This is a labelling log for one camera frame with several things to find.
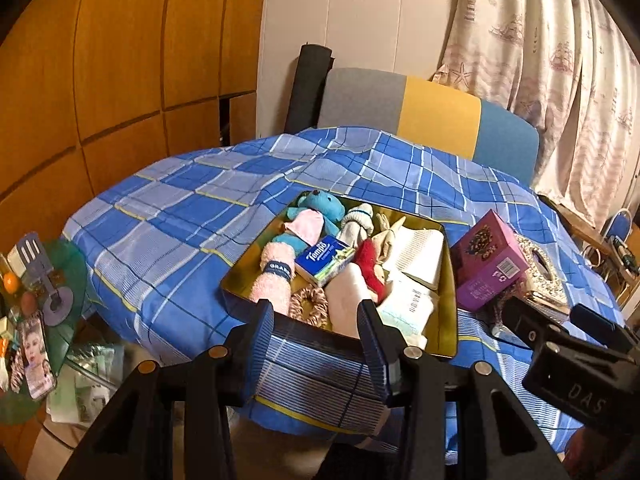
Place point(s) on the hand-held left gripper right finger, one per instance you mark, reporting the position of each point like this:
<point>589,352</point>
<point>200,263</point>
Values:
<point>377,351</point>

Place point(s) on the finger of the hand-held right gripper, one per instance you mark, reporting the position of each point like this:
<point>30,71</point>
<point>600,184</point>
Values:
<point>597,324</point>
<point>525,320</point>

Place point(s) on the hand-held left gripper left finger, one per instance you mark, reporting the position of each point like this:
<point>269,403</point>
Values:
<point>255,346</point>

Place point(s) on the white tissue packet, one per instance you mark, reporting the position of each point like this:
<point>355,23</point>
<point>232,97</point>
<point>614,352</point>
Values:
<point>410,305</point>

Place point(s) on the pink towel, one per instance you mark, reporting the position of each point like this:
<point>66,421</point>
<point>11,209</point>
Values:
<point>272,290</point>

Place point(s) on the brown satin scrunchie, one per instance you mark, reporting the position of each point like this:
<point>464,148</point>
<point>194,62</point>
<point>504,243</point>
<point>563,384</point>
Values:
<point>307,307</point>

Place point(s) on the gold metal tin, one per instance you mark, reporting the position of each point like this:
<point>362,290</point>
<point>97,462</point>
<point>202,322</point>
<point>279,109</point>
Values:
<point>442,320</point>

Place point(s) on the red plush doll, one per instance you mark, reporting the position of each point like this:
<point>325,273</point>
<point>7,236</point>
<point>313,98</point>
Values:
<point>367,260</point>

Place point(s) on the white towel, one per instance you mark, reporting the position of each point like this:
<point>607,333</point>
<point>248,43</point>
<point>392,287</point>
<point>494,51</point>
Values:
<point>422,255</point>

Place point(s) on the blue pocket tissue pack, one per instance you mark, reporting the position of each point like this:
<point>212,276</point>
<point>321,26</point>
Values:
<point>322,260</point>

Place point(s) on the white knitted doll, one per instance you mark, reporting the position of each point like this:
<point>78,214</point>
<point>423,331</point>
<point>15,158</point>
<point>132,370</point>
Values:
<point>357,220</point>

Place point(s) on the blue teddy bear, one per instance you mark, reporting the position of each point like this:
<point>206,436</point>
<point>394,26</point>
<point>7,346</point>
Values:
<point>320,205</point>

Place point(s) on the ornate silver tissue box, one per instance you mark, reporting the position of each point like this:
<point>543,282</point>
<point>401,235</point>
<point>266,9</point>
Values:
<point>545,280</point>

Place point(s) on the purple cardboard box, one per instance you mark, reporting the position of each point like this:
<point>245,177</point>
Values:
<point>490,260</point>

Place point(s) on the wooden side desk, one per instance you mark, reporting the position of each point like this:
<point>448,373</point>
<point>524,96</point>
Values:
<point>585,232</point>

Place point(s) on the blue folding chair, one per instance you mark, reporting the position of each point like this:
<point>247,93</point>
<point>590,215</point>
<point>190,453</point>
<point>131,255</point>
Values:
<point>617,227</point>

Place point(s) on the blue plaid tablecloth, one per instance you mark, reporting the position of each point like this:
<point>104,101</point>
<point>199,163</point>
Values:
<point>175,220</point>

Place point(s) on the clear plastic bag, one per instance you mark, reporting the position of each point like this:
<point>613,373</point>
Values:
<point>90,380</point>

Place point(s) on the green glass side table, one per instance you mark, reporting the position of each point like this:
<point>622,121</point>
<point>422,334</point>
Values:
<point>75,270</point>

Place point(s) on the grey yellow blue chair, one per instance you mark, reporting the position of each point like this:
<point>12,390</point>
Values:
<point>435,110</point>

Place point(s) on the purple toy spatula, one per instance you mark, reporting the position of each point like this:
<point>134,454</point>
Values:
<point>37,260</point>

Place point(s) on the printed white curtain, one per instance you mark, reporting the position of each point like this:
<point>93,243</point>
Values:
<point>550,60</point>

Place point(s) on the black rolled mat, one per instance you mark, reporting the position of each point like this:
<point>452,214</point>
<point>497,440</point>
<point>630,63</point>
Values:
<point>307,90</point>

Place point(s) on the wooden wardrobe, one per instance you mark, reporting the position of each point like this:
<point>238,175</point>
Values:
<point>100,85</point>

